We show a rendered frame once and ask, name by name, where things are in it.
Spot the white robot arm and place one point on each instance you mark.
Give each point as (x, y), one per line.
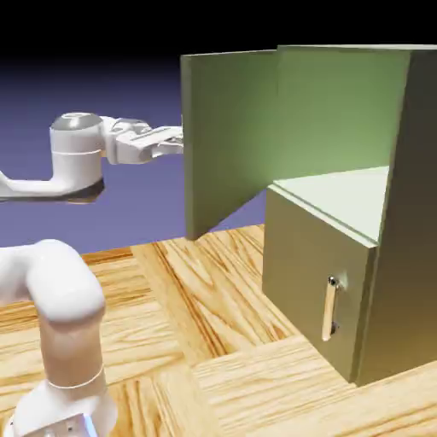
(75, 150)

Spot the short green cabinet door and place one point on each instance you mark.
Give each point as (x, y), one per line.
(300, 259)

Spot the tall green cabinet door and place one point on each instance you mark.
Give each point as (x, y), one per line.
(225, 136)

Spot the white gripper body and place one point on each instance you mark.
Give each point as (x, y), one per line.
(146, 146)

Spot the green cabinet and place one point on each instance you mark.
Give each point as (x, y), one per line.
(403, 239)

